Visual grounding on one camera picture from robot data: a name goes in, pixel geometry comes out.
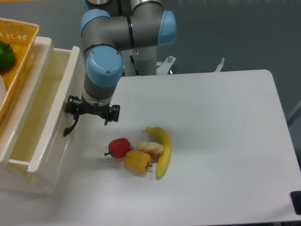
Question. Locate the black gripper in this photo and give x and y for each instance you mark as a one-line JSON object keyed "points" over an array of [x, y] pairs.
{"points": [[76, 105]]}

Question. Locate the black top drawer handle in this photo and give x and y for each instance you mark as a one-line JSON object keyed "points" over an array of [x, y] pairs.
{"points": [[69, 129]]}

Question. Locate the white top drawer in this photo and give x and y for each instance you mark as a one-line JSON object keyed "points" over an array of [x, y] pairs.
{"points": [[74, 76]]}

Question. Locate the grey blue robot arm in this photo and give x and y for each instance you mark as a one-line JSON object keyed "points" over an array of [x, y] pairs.
{"points": [[119, 37]]}

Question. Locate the white drawer cabinet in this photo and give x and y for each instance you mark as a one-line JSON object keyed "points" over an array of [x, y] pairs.
{"points": [[32, 145]]}

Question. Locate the red bell pepper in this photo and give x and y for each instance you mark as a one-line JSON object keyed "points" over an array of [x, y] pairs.
{"points": [[118, 148]]}

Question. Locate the yellow bell pepper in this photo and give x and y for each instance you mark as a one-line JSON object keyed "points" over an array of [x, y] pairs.
{"points": [[138, 161]]}

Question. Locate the beige bread roll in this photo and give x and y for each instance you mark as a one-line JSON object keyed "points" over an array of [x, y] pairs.
{"points": [[150, 147]]}

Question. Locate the yellow banana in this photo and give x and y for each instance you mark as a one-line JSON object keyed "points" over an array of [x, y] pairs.
{"points": [[164, 158]]}

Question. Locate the white plate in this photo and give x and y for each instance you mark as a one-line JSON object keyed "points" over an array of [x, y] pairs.
{"points": [[3, 91]]}

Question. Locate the green bell pepper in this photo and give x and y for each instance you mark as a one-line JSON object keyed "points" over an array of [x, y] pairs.
{"points": [[7, 56]]}

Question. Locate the yellow woven basket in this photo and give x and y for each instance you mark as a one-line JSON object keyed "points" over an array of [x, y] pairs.
{"points": [[21, 36]]}

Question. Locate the black corner object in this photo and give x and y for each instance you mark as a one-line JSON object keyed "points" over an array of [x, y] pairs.
{"points": [[296, 200]]}

